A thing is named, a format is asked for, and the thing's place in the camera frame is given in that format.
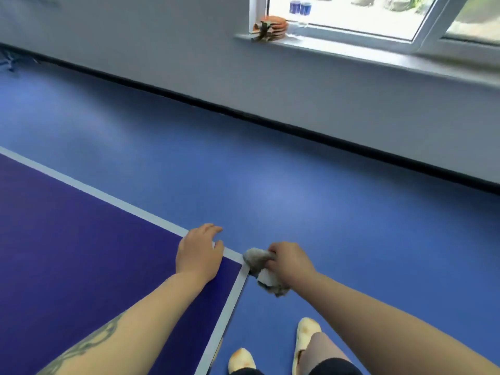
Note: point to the clear water bottle blue label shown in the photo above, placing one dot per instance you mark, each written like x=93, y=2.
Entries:
x=295, y=6
x=306, y=8

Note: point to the grey window sill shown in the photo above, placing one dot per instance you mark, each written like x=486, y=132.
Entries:
x=371, y=54

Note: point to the black shorts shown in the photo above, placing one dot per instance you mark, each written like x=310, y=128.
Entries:
x=332, y=367

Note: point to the person's left forearm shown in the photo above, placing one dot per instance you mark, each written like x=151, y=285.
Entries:
x=136, y=324

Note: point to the person's right forearm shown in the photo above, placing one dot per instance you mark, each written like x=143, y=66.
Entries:
x=390, y=331

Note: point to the cream slipper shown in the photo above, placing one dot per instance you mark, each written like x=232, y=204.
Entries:
x=304, y=331
x=241, y=361

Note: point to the person's right hand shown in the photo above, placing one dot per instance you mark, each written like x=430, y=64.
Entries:
x=293, y=265

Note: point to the grey cleaning cloth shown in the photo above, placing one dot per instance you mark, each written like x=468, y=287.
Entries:
x=256, y=257

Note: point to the stack of table tennis paddles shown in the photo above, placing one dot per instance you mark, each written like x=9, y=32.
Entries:
x=273, y=25

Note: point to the white open window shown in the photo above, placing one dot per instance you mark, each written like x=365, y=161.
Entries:
x=351, y=33

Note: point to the cream left slipper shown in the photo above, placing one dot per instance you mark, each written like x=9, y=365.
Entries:
x=241, y=361

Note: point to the blue table tennis table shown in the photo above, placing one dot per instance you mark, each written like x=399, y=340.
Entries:
x=78, y=249

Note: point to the person's left hand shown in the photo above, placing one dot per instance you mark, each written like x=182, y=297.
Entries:
x=199, y=257

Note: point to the cream right slipper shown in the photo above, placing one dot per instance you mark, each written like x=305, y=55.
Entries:
x=304, y=331

